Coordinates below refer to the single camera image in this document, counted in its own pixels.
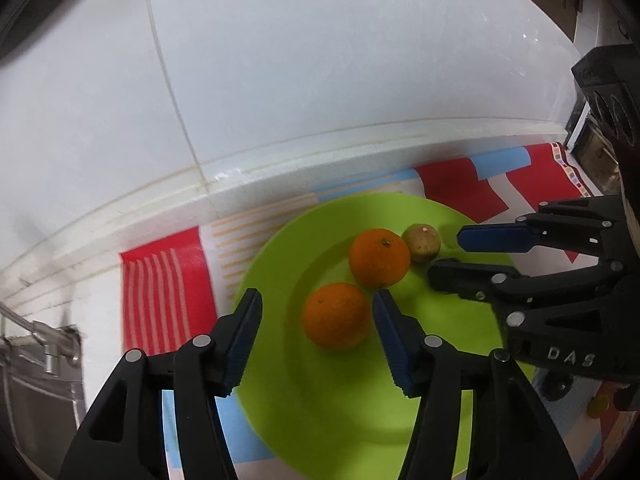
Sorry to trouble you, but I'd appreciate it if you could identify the small dark round object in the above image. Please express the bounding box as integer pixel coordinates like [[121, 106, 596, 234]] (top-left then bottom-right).
[[540, 372, 576, 403]]

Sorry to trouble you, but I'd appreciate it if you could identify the orange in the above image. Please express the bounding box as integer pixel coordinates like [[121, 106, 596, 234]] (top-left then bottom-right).
[[348, 228, 412, 288], [301, 282, 372, 352]]

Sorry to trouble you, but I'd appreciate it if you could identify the green plastic plate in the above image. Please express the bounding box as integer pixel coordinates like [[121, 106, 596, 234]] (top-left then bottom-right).
[[232, 192, 536, 476]]

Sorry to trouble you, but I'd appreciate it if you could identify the red white patterned tablecloth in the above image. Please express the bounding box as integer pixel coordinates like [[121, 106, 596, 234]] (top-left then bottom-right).
[[120, 142, 640, 480]]

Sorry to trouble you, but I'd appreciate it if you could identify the metal faucet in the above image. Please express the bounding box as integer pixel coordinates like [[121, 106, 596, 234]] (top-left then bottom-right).
[[0, 302, 81, 377]]

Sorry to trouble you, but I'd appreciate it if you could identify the steel sink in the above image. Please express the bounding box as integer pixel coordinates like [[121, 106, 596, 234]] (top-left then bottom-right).
[[0, 350, 87, 463]]

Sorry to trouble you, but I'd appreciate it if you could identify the small brownish green fruit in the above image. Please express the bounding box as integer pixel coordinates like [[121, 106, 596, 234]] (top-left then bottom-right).
[[402, 223, 442, 263]]

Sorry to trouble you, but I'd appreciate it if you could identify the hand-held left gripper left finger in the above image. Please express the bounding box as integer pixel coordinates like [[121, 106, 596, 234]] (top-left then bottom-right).
[[60, 288, 264, 480]]

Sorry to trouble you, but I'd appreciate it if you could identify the small yellow object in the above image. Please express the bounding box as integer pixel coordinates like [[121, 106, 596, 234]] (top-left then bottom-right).
[[586, 392, 612, 418]]

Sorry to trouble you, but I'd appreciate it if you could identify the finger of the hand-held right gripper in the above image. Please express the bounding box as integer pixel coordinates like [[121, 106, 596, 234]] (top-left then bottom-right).
[[458, 195, 627, 266], [428, 258, 632, 307]]

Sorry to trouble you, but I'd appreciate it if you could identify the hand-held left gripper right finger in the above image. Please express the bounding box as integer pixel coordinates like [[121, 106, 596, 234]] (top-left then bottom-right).
[[372, 289, 571, 480]]

